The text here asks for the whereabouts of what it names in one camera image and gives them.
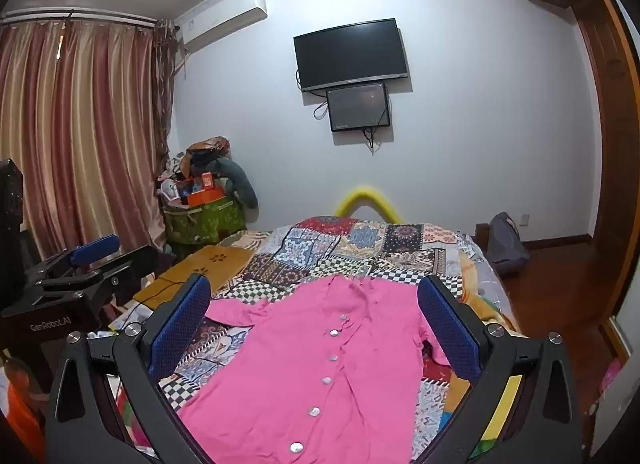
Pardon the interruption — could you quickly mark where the white air conditioner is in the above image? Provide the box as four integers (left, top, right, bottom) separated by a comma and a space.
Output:
175, 0, 268, 52

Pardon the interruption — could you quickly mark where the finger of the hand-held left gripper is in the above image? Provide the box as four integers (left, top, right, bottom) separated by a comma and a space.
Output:
22, 236, 121, 289
40, 246, 176, 305

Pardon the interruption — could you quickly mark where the curtain rail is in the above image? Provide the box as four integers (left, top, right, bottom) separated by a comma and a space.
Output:
0, 8, 162, 28

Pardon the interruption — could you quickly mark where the yellow paw print mat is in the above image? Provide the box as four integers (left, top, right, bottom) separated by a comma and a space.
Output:
132, 244, 256, 309

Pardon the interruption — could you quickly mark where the patchwork printed blanket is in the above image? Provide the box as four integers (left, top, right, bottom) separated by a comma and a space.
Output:
107, 216, 523, 464

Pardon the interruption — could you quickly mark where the white printed cloth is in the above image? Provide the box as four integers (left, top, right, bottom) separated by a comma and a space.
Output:
109, 301, 152, 333

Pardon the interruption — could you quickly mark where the grey backpack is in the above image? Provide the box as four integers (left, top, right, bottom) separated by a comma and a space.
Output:
486, 211, 531, 279

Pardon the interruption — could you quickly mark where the brown patterned bag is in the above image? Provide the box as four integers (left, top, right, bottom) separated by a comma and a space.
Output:
185, 136, 233, 165

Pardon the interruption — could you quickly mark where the small black wall monitor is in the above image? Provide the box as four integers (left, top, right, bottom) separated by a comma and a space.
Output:
326, 82, 392, 133

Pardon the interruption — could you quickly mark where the striped pink curtain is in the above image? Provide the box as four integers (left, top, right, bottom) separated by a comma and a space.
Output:
0, 18, 177, 265

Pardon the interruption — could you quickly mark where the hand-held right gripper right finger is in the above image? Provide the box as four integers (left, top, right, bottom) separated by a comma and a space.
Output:
415, 275, 583, 464

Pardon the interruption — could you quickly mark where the large black wall television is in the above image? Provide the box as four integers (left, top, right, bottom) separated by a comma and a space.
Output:
292, 18, 411, 93

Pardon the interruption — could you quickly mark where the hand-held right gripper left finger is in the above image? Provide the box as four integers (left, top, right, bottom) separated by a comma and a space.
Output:
45, 274, 211, 464

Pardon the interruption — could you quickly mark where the yellow foam tube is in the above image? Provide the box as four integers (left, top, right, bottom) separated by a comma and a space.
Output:
334, 185, 403, 222

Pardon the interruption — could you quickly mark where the pink button shirt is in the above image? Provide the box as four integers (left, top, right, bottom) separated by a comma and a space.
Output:
177, 276, 451, 464

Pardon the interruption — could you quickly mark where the orange cloth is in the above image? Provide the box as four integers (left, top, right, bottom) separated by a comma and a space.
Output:
0, 359, 47, 451

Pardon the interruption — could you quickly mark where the pink object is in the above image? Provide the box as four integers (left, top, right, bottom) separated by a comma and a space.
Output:
599, 359, 623, 395

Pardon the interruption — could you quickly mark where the green patterned storage bag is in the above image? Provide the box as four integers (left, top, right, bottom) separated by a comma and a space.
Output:
162, 196, 248, 247

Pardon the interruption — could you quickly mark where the thin black cable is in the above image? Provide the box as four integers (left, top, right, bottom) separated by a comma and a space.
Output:
132, 276, 187, 305

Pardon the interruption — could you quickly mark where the orange box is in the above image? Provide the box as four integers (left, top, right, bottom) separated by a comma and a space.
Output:
186, 186, 226, 207

